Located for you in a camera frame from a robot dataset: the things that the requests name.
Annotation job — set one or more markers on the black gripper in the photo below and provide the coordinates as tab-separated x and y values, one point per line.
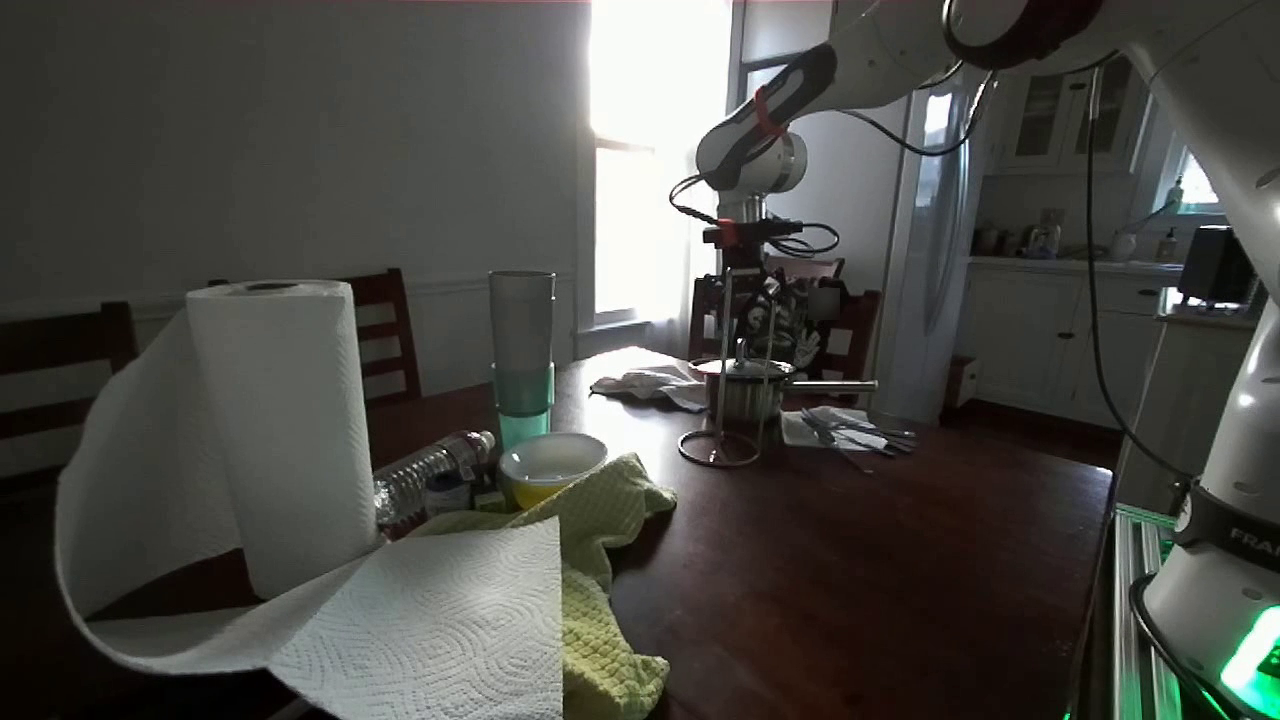
771	282

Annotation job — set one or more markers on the robot base platform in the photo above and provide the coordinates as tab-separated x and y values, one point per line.
1134	626

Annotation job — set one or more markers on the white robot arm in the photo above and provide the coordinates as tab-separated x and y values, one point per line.
1240	425

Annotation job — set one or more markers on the black and white jacket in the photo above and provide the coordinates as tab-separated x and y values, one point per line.
823	322

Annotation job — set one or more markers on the dark wooden chair with jacket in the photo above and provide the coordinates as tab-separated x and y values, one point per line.
853	332

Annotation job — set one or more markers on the white napkin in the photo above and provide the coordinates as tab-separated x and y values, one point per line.
805	428

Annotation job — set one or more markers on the silver cutlery piece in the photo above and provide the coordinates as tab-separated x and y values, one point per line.
865	447
827	425

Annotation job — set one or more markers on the white crumpled cloth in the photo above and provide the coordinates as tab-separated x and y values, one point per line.
645	384

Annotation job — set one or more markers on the bright window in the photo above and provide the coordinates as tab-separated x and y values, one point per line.
654	144

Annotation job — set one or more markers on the tall clear drinking glass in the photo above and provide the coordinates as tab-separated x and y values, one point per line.
522	345

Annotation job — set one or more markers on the white bowl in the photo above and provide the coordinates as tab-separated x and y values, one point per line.
554	462

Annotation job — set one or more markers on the light green cloth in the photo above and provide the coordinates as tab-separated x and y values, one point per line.
603	523

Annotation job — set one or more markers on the white lower kitchen cabinet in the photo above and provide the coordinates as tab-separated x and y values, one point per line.
1053	332

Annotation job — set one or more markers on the white kitchen cabinet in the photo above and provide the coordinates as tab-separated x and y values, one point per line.
1053	332
1064	114

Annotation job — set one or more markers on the clear plastic water bottle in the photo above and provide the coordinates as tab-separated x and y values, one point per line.
427	483

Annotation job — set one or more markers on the white upper kitchen cabinet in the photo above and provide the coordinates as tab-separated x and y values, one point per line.
1064	114

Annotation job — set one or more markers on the black countertop appliance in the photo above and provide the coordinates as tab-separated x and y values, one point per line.
1217	266

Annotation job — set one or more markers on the white paper towel roll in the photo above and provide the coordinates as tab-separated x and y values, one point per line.
281	425

